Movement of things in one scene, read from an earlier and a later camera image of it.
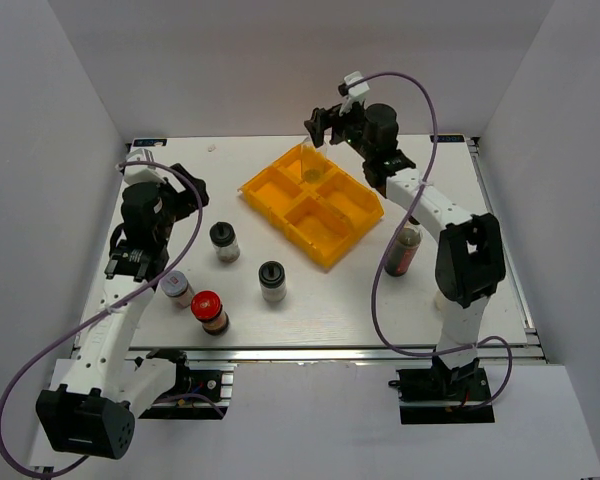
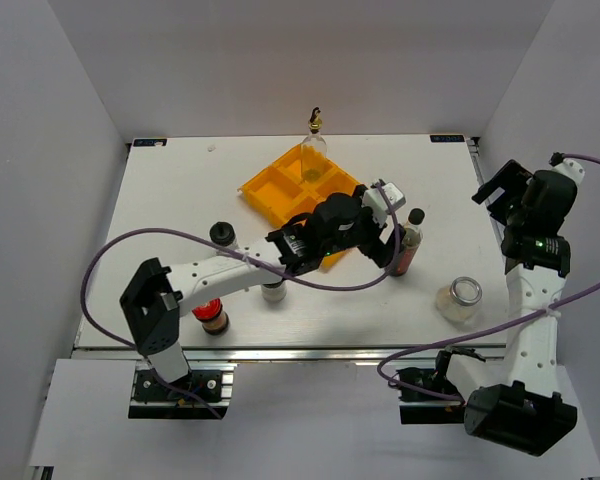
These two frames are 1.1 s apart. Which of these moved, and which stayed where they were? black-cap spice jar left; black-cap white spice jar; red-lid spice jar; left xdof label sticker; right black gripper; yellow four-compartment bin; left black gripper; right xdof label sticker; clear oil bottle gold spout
Moved: clear oil bottle gold spout; right black gripper; left black gripper
Stayed: yellow four-compartment bin; right xdof label sticker; left xdof label sticker; black-cap spice jar left; red-lid spice jar; black-cap white spice jar
